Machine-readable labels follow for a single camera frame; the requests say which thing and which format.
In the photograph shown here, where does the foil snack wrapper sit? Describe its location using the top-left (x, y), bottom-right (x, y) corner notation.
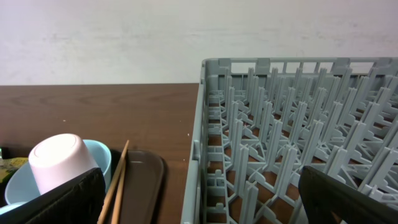
top-left (1, 149), bottom-right (28, 184)

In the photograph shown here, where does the light blue bowl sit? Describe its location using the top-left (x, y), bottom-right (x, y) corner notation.
top-left (4, 139), bottom-right (112, 205)

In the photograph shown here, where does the white cup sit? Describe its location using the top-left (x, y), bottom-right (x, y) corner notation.
top-left (29, 133), bottom-right (98, 195)

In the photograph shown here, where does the wooden chopstick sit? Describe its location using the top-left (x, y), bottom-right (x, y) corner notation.
top-left (97, 140), bottom-right (129, 224)
top-left (111, 161), bottom-right (126, 224)

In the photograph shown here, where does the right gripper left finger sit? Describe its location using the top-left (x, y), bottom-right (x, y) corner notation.
top-left (1, 168), bottom-right (106, 224)

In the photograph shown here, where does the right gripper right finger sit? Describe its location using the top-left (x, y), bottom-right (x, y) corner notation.
top-left (298, 166), bottom-right (397, 224)

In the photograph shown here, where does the grey dishwasher rack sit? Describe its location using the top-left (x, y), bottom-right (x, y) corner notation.
top-left (181, 57), bottom-right (397, 223)

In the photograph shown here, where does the brown serving tray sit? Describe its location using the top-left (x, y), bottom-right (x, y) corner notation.
top-left (119, 150), bottom-right (167, 224)

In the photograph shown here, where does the light blue cup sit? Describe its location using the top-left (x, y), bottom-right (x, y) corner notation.
top-left (0, 202), bottom-right (25, 215)

